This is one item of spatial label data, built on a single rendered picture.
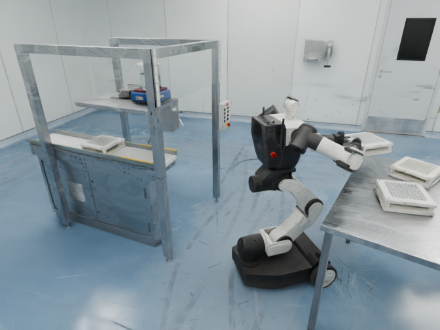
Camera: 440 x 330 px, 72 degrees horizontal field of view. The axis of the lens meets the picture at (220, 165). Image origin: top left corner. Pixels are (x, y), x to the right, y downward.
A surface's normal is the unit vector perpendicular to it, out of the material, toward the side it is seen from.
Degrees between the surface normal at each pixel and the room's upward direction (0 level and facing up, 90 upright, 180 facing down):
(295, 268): 0
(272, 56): 90
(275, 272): 0
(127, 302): 0
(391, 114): 90
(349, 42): 90
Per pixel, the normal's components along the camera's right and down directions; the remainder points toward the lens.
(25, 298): 0.00, -0.90
